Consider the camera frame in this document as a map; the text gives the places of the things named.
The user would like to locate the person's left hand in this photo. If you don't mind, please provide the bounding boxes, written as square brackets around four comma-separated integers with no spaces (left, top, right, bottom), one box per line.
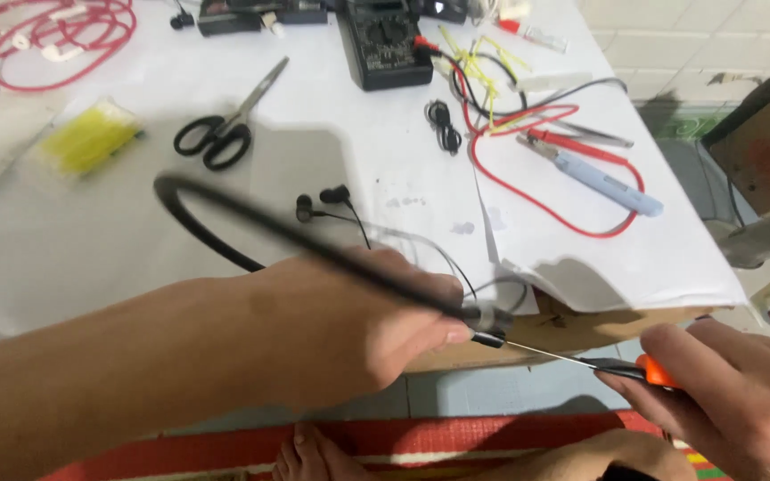
[254,246,475,410]

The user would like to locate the person's right hand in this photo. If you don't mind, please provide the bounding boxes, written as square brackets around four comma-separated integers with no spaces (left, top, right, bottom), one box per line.
[595,317,770,481]

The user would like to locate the orange handled screwdriver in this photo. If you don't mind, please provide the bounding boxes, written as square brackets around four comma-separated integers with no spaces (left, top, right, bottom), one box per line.
[502,338,684,390]

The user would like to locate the black neckband earphones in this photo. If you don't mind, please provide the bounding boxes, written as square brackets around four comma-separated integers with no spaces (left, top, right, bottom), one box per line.
[154,172,530,350]

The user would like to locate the person's foot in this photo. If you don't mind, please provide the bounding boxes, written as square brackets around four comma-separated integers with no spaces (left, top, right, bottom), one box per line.
[271,421,376,481]

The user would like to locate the red striped mat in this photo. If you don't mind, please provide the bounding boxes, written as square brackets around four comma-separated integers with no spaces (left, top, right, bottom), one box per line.
[37,409,733,481]

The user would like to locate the large white paper sheet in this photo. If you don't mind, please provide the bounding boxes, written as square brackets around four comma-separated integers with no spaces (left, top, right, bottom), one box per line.
[0,0,541,338]

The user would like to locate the person's knee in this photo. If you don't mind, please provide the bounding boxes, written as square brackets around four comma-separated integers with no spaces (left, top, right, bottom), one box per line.
[479,428,700,481]

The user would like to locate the small white paper sheet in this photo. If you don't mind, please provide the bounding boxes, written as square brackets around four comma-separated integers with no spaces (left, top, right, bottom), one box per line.
[418,0,749,314]

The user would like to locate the red test lead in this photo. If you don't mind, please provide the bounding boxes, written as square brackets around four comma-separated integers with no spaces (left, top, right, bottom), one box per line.
[413,35,647,240]

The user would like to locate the pale blue soldering iron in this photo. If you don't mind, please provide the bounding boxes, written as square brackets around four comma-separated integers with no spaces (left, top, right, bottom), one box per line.
[517,132,664,219]

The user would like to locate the black multimeter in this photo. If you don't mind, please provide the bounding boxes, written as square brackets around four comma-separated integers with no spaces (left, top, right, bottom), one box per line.
[336,0,435,92]

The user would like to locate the bunch of yellow twist ties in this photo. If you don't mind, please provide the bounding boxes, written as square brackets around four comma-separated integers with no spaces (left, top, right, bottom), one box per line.
[438,25,533,135]

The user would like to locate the black test lead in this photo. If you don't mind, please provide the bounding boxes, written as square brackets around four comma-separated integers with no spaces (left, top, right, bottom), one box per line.
[433,52,629,120]

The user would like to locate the metal tweezers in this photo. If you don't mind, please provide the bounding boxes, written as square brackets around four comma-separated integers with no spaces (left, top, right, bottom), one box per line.
[533,114,635,149]

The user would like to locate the black flat device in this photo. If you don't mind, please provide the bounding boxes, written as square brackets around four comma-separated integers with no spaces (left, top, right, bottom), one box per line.
[197,0,330,37]

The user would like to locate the white plastic connector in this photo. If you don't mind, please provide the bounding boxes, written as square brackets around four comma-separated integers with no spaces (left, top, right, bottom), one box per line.
[512,71,593,94]

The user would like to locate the black earbud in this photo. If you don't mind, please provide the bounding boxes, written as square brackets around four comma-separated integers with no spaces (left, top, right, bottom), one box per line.
[169,0,197,31]

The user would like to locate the red capped clear tube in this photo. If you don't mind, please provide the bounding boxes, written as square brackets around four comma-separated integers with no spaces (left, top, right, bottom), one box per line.
[497,18,569,54]

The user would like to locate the black handled scissors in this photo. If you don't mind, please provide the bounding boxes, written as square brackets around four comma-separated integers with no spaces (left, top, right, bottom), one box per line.
[172,56,291,172]

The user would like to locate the small coiled black cable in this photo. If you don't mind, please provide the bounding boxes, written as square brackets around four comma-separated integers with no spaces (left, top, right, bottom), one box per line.
[426,99,463,156]

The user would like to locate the bag of yellow cable ties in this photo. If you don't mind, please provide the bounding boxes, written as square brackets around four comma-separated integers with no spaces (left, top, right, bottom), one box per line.
[36,98,147,180]

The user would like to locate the red cable with white earbuds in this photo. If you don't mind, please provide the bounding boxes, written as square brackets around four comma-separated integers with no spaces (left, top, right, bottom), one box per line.
[0,0,138,92]

